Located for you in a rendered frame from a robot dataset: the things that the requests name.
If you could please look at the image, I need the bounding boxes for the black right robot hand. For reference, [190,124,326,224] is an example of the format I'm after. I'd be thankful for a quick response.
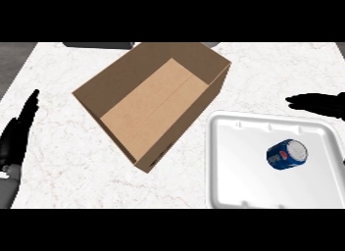
[284,91,345,169]

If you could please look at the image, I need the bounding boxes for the blue soda can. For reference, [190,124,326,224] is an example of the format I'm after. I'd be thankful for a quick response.
[265,138,311,172]

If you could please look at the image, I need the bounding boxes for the white plastic tray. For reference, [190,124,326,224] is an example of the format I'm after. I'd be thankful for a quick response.
[206,110,345,210]

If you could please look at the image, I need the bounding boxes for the dark grey flat appliance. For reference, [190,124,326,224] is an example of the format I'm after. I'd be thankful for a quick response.
[62,42,136,51]

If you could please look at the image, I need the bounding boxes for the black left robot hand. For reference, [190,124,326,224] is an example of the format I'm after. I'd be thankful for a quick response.
[0,88,40,173]

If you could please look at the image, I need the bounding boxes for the grey round object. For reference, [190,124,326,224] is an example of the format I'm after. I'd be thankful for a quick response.
[197,42,222,49]

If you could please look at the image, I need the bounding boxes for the brown cardboard box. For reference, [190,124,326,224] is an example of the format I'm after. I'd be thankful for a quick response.
[71,42,234,175]

